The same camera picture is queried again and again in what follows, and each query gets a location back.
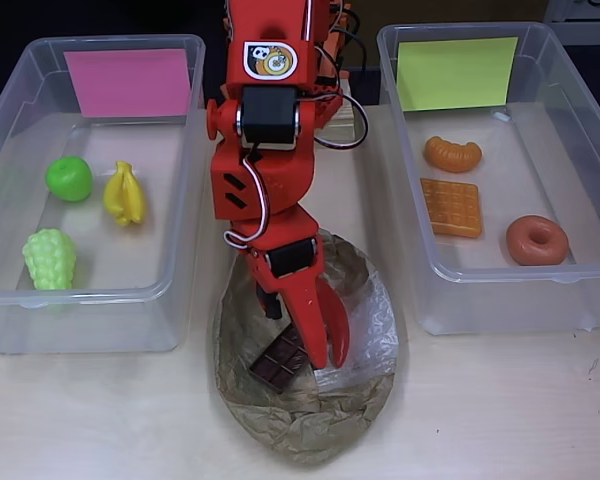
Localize orange toy waffle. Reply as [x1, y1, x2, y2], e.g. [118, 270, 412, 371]
[419, 177, 483, 239]

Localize brown toy donut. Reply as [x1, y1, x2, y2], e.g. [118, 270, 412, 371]
[504, 214, 570, 266]

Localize wooden base block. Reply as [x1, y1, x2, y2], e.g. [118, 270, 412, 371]
[322, 82, 357, 139]

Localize pink paper label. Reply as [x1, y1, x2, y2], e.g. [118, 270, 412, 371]
[63, 48, 191, 119]

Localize white servo wire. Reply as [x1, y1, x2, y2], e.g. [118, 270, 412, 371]
[223, 147, 272, 250]

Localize orange toy croissant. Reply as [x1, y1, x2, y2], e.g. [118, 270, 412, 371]
[423, 135, 483, 174]

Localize black servo wire loop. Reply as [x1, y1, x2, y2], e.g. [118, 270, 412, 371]
[313, 93, 370, 152]

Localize yellow-green paper label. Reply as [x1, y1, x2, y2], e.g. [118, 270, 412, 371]
[396, 36, 520, 112]

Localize clear plastic bin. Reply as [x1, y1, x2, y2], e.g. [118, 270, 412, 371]
[377, 21, 600, 336]
[0, 33, 206, 355]

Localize green toy apple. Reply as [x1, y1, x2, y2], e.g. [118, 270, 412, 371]
[44, 155, 94, 203]

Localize light green toy grapes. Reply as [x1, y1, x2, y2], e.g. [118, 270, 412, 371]
[22, 228, 78, 291]

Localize white furniture piece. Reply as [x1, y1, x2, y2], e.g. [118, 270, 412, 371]
[544, 0, 600, 47]

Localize black power cable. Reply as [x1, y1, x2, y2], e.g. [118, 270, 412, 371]
[337, 27, 370, 74]

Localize brown toy chocolate bar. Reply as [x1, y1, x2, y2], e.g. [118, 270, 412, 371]
[249, 327, 312, 396]

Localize yellow toy banana bunch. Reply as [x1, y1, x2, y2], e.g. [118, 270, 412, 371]
[103, 160, 147, 228]

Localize clear plastic wrap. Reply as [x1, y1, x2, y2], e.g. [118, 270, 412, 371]
[312, 272, 400, 396]

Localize orange table clamp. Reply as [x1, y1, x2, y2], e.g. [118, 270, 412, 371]
[317, 29, 351, 87]

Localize crumpled brown paper bag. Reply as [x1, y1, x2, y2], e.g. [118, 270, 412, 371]
[212, 232, 411, 467]

